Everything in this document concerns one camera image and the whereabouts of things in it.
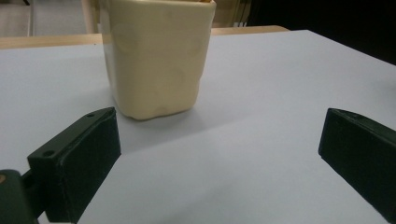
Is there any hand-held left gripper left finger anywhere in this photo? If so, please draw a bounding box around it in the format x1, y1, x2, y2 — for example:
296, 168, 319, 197
27, 106, 122, 224

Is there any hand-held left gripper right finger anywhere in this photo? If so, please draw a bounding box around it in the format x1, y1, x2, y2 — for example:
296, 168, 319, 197
318, 107, 396, 224

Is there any beige square pen holder cup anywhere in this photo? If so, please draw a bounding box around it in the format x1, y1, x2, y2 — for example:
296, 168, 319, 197
98, 0, 218, 121

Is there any light wooden shelf unit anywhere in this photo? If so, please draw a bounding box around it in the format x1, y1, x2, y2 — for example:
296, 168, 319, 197
79, 0, 251, 35

